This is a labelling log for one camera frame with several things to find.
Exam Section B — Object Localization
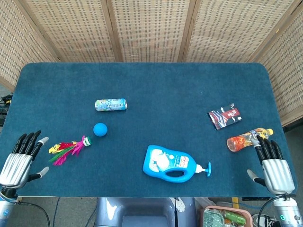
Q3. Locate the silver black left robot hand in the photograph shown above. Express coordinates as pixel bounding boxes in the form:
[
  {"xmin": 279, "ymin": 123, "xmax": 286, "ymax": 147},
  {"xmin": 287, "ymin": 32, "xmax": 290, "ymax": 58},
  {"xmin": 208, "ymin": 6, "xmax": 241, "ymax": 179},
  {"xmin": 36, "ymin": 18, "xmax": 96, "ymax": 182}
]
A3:
[{"xmin": 0, "ymin": 130, "xmax": 50, "ymax": 189}]

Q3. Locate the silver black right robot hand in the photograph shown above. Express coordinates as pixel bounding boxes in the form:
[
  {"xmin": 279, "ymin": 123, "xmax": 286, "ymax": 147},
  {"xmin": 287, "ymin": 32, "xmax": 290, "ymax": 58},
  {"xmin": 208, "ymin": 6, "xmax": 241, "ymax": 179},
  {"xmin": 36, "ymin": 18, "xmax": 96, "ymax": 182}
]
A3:
[{"xmin": 247, "ymin": 135, "xmax": 296, "ymax": 196}]

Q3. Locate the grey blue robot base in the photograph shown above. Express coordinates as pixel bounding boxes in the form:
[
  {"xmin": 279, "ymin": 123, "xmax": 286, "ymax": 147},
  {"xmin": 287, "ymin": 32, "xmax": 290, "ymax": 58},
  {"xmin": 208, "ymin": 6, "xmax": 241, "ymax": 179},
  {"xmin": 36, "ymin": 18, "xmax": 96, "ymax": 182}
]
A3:
[{"xmin": 94, "ymin": 197, "xmax": 197, "ymax": 227}]

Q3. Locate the pink feather shuttlecock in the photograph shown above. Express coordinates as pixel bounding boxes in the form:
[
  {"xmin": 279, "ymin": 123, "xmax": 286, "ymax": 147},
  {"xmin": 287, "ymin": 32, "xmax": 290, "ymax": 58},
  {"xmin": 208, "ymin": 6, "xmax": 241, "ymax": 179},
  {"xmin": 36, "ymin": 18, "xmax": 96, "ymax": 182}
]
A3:
[{"xmin": 48, "ymin": 135, "xmax": 92, "ymax": 166}]

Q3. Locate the orange drink plastic bottle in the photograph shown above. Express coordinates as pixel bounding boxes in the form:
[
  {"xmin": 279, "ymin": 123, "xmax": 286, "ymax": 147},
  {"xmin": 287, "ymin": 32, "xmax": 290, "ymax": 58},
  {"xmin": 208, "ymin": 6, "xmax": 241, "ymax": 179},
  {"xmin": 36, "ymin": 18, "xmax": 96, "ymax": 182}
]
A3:
[{"xmin": 226, "ymin": 128, "xmax": 274, "ymax": 152}]

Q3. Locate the black white sneaker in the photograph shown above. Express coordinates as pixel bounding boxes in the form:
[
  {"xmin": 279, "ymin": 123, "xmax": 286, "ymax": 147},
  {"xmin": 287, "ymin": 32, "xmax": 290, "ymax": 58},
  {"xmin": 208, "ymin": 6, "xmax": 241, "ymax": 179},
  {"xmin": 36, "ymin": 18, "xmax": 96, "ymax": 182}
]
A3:
[{"xmin": 252, "ymin": 213, "xmax": 277, "ymax": 227}]

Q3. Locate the pink plastic basket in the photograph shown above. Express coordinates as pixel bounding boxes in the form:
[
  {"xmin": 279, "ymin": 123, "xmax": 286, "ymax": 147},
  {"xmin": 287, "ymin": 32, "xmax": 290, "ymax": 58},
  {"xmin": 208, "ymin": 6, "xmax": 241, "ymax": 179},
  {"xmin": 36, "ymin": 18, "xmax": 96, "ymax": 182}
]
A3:
[{"xmin": 197, "ymin": 205, "xmax": 252, "ymax": 227}]

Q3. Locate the green bottle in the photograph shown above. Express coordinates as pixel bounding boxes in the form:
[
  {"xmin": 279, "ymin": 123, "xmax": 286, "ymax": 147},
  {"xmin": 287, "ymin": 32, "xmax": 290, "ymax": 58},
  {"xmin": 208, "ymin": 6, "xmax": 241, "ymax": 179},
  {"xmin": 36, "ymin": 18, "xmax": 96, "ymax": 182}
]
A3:
[{"xmin": 223, "ymin": 211, "xmax": 247, "ymax": 225}]

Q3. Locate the red black snack packet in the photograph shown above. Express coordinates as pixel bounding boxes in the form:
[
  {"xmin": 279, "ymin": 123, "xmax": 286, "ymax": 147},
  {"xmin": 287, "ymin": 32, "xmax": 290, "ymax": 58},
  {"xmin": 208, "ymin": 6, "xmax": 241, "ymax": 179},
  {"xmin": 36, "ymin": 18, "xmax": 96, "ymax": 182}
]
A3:
[{"xmin": 207, "ymin": 103, "xmax": 244, "ymax": 130}]

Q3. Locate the green snack bag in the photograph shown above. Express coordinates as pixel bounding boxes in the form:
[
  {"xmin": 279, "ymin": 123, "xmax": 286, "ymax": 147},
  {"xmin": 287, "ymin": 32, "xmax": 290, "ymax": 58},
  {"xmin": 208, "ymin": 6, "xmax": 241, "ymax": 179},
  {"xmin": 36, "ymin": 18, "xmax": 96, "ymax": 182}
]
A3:
[{"xmin": 203, "ymin": 210, "xmax": 225, "ymax": 227}]

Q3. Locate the blue rubber ball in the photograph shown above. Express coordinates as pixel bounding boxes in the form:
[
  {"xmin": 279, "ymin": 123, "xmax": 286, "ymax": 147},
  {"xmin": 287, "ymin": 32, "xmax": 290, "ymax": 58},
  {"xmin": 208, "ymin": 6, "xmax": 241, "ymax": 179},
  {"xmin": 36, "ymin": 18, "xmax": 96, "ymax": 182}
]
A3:
[{"xmin": 93, "ymin": 122, "xmax": 108, "ymax": 137}]

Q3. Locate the light blue drink can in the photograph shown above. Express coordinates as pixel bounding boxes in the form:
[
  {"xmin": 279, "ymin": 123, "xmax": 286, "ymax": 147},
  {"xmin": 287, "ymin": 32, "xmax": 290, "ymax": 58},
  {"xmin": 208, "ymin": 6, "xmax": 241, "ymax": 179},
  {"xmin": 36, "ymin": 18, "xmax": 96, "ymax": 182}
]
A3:
[{"xmin": 94, "ymin": 98, "xmax": 128, "ymax": 112}]

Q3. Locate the blue pump detergent bottle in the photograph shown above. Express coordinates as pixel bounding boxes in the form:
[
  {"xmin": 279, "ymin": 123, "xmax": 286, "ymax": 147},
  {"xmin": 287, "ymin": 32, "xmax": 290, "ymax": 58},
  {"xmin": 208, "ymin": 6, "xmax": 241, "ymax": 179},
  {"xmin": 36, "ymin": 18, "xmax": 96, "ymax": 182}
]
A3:
[{"xmin": 142, "ymin": 144, "xmax": 212, "ymax": 183}]

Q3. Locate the woven wooden folding screen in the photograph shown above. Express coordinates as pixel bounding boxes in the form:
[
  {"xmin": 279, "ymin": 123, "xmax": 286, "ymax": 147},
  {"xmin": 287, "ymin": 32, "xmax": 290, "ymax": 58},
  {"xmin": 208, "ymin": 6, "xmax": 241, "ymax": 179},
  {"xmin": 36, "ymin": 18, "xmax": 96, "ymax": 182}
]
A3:
[{"xmin": 0, "ymin": 0, "xmax": 303, "ymax": 127}]

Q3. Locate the black cable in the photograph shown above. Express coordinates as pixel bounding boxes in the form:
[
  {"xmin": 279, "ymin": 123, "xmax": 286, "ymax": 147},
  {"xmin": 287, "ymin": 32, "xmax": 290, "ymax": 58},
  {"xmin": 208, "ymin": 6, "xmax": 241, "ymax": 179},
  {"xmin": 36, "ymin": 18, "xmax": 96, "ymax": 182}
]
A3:
[
  {"xmin": 257, "ymin": 200, "xmax": 276, "ymax": 227},
  {"xmin": 14, "ymin": 201, "xmax": 52, "ymax": 227}
]

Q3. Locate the blue cable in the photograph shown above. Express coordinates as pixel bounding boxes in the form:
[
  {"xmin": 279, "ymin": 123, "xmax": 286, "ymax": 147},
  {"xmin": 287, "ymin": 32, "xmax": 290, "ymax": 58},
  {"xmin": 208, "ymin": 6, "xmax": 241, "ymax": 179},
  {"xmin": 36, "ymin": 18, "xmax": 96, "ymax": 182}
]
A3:
[{"xmin": 52, "ymin": 197, "xmax": 61, "ymax": 227}]

